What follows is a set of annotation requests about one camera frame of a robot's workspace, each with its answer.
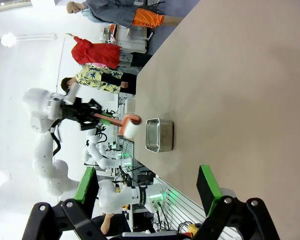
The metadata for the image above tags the white slotted mounting panel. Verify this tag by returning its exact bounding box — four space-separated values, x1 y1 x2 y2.
154 175 206 226

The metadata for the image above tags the yellow emergency stop button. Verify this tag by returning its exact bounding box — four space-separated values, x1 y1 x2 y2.
188 223 204 236

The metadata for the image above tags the white workbench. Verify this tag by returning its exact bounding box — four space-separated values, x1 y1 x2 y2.
114 24 154 55

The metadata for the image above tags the seated person in black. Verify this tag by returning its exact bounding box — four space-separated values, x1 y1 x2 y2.
91 213 131 238

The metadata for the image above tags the rectangular steel container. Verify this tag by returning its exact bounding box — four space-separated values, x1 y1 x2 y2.
145 118 175 154

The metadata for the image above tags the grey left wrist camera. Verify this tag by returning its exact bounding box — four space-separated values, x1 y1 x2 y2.
65 83 81 106

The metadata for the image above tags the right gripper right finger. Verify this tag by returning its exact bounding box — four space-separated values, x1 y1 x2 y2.
192 164 281 240

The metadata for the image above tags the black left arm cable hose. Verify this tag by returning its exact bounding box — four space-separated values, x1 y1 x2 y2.
50 119 64 156

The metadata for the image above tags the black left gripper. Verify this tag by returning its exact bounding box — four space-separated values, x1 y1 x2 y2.
60 97 116 131

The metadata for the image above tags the mannequin in yellow floral shirt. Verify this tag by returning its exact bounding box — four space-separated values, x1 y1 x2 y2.
60 66 138 96

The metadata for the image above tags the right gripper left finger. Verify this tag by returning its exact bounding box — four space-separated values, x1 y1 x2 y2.
21 166 108 240

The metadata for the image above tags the mannequin in red hoodie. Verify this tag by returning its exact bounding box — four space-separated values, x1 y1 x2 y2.
65 32 154 70

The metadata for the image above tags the mannequin in orange shorts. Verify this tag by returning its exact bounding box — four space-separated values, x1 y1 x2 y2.
66 0 184 29

